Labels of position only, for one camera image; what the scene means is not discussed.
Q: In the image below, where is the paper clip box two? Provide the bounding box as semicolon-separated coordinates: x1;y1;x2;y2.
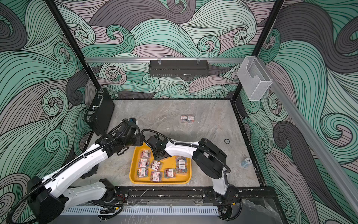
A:
140;150;152;159

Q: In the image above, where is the paper clip box three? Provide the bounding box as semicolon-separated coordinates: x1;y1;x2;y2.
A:
180;115;188;122

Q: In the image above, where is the paper clip box one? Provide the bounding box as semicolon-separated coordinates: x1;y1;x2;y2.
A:
187;115;195;123

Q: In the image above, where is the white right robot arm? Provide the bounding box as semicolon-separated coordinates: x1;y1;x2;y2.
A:
141;129;231;196

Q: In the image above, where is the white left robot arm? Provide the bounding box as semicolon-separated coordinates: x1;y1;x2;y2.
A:
6;118;142;224

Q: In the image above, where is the paper clip box five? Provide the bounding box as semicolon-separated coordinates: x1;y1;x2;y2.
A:
150;160;163;171

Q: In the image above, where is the paper clip box four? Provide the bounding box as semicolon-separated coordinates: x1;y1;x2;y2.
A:
138;159;150;169

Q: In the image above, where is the paper clip box nine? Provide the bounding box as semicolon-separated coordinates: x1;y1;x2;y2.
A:
176;156;187;165

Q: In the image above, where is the paper clip box eight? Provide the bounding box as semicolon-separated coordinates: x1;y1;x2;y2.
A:
164;168;176;179

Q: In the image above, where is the paper clip box seven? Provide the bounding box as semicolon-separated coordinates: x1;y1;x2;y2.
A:
150;171;162;182

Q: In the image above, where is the paper clip box six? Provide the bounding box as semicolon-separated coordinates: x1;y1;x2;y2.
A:
137;168;149;178

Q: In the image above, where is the paper clip box ten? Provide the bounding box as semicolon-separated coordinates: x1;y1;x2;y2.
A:
176;164;188;175

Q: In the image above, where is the yellow plastic tray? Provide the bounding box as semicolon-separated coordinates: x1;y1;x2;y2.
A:
129;145;192;185

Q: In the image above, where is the small clear dice cup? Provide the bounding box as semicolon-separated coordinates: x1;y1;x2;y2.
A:
241;158;252;168

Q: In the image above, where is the black briefcase with metal handle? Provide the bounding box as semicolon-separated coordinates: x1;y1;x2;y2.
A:
85;88;115;136

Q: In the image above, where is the black wall-mounted shelf tray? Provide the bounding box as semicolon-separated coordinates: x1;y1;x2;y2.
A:
149;59;209;78

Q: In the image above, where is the white slotted cable duct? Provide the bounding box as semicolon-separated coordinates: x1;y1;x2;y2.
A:
61;205;219;216

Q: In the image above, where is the aluminium wall rail back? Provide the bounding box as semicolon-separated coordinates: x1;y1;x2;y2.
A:
84;57;244;65

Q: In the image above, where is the aluminium wall rail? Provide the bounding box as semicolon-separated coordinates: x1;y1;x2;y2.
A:
84;57;244;65
256;57;358;214

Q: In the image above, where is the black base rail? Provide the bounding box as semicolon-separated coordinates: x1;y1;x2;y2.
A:
115;186;277;204

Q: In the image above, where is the clear acrylic wall holder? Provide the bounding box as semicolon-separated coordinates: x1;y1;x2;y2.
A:
237;56;272;101

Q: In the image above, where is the black corner frame post left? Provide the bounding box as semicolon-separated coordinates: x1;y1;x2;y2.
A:
45;0;101;90

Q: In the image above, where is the black corner frame post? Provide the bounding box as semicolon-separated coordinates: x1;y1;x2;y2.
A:
232;1;284;102
45;0;101;90

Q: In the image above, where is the black corner frame post right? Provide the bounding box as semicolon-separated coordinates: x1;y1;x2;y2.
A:
232;1;284;102

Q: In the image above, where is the aluminium wall rail right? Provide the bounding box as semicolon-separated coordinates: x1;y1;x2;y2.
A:
256;57;358;214

